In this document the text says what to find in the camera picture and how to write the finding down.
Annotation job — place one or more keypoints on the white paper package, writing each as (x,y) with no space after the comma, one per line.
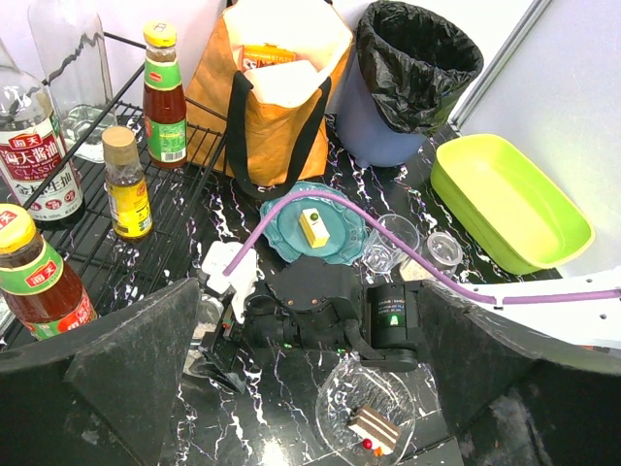
(287,85)

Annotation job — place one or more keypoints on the glass jar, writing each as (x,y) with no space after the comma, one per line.
(443,252)
(209,312)

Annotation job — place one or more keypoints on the teal ceramic plate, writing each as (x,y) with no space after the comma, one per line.
(347,230)

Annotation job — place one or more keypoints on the clear glass tumbler rear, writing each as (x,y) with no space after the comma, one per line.
(381,255)

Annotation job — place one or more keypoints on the chocolate cake slice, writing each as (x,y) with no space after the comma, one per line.
(377,432)

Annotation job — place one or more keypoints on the glass jar front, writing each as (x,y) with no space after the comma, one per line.
(209,312)

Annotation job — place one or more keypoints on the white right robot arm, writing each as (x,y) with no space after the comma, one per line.
(327,308)

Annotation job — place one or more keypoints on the orange snack box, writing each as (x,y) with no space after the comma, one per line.
(260,56)

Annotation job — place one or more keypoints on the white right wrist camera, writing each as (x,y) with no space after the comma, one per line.
(227,271)

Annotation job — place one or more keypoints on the small yellow seasoning bottle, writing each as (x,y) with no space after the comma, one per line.
(126,185)

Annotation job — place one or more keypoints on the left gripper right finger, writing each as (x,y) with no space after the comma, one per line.
(513,396)

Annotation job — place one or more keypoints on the red sauce bottle yellow cap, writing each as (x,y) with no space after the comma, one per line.
(40,288)

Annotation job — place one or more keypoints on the clear bottle black cap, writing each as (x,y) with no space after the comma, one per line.
(33,151)

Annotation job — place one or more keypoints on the clear glass bowl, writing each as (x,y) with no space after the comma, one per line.
(349,387)

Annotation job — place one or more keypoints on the yellow cake slice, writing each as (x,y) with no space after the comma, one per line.
(314,228)

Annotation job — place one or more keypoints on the trash bin with black liner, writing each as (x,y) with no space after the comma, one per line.
(410,68)

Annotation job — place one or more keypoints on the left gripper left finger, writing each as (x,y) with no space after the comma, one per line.
(103,393)

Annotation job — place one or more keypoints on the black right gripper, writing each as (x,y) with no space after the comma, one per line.
(263,328)

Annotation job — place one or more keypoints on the lime green plastic tub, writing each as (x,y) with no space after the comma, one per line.
(519,216)

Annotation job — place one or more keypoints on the orange canvas tote bag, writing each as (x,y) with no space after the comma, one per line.
(267,148)

